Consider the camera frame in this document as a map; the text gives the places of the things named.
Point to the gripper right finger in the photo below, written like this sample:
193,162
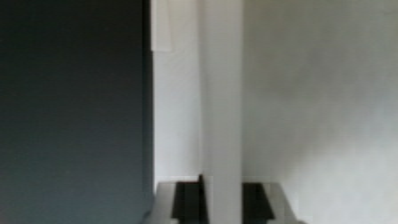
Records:
267,209

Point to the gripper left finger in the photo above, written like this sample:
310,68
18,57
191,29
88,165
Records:
180,203

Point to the white desk top tray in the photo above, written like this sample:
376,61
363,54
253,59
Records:
276,105

